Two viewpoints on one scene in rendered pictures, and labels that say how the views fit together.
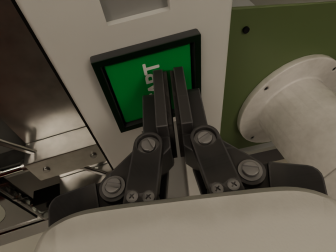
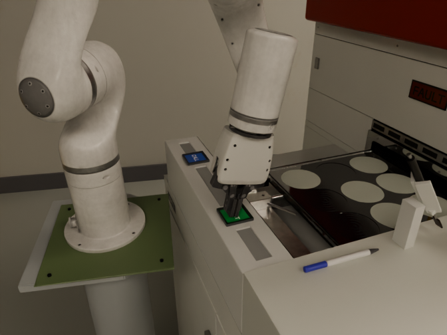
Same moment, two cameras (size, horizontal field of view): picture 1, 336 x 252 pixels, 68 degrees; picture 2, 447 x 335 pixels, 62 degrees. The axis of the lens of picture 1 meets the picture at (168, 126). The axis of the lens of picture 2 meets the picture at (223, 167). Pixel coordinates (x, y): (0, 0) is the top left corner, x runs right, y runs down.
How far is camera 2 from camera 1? 0.60 m
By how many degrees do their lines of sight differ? 25
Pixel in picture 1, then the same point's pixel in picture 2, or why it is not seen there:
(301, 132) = (122, 201)
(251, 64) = (148, 245)
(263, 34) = (148, 259)
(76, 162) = (251, 197)
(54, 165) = (260, 196)
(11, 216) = (279, 174)
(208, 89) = (214, 214)
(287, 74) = (121, 240)
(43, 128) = (264, 213)
